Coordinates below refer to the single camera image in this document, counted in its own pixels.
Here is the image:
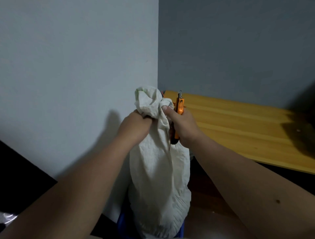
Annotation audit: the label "clear plastic wrap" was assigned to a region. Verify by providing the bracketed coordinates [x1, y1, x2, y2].
[0, 212, 18, 227]

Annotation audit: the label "orange utility knife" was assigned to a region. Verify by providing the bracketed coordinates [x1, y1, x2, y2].
[169, 90, 185, 146]

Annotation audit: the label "white cloth sack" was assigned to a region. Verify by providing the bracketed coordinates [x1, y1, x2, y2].
[128, 86, 192, 239]

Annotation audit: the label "person's left forearm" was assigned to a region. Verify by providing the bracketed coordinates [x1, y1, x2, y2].
[0, 134, 137, 239]

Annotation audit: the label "black furniture panel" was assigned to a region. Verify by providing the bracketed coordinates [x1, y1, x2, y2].
[0, 140, 58, 216]

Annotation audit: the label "person's left hand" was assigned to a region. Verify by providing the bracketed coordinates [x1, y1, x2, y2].
[117, 109, 153, 145]

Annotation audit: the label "person's right hand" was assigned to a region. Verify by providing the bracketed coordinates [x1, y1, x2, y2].
[161, 105, 203, 148]

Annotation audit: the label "person's right forearm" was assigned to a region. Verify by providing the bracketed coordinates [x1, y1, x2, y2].
[183, 132, 315, 239]

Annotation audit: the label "blue plastic stool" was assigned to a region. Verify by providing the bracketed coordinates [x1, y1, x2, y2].
[117, 211, 185, 239]

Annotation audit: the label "wooden table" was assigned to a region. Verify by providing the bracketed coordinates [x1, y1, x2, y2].
[163, 90, 315, 175]

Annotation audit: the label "dark object on table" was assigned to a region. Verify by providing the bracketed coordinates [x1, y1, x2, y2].
[281, 84, 315, 158]

